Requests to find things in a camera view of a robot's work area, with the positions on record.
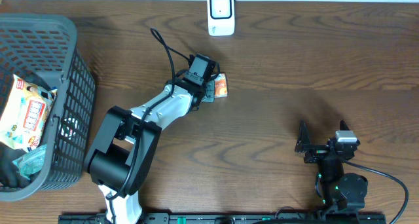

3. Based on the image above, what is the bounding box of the teal wrapper pack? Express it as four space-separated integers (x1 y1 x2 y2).
12 144 47 179

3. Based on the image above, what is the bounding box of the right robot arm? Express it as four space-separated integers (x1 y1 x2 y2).
295 121 368 219

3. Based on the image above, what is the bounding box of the orange tissue pack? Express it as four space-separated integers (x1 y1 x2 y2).
214 73 228 98

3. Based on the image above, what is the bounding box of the grey plastic basket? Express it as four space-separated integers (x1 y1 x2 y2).
1 13 96 202

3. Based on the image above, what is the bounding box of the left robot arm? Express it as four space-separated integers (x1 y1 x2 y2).
83 54 220 223

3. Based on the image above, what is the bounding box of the white barcode scanner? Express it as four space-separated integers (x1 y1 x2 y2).
207 0 235 36

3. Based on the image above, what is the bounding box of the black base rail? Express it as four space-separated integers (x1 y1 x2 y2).
58 212 387 224

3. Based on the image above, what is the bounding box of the yellow snack bag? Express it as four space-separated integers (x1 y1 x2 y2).
1 75 57 152

